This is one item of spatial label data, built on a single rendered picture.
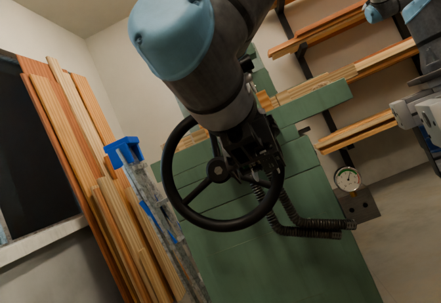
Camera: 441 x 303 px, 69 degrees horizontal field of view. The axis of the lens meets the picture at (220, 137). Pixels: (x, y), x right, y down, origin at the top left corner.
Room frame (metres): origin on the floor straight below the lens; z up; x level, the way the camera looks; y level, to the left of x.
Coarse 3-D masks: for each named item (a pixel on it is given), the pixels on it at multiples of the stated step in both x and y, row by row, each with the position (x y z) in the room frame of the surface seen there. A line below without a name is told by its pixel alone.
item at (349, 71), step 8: (352, 64) 0.99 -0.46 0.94; (336, 72) 1.00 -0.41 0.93; (344, 72) 0.99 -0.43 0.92; (352, 72) 0.99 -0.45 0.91; (320, 80) 1.01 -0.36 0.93; (328, 80) 1.00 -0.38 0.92; (336, 80) 1.00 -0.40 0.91; (304, 88) 1.02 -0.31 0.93; (296, 96) 1.02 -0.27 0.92; (272, 104) 1.04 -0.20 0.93; (184, 144) 1.10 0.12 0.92; (192, 144) 1.09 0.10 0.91
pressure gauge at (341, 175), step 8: (344, 168) 0.80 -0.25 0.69; (352, 168) 0.80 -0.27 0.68; (336, 176) 0.81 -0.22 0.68; (344, 176) 0.81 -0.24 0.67; (352, 176) 0.81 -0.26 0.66; (360, 176) 0.80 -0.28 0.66; (336, 184) 0.81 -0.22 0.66; (344, 184) 0.81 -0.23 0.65; (352, 184) 0.81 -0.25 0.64; (360, 184) 0.80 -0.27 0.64; (352, 192) 0.83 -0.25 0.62
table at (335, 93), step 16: (304, 96) 0.87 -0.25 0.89; (320, 96) 0.86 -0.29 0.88; (336, 96) 0.86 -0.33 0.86; (352, 96) 0.85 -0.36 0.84; (272, 112) 0.89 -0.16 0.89; (288, 112) 0.88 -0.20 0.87; (304, 112) 0.87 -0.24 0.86; (320, 112) 0.98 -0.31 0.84; (208, 144) 0.92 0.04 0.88; (160, 160) 0.95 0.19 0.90; (176, 160) 0.94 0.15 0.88; (192, 160) 0.94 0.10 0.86; (208, 160) 0.93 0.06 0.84; (160, 176) 0.96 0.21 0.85
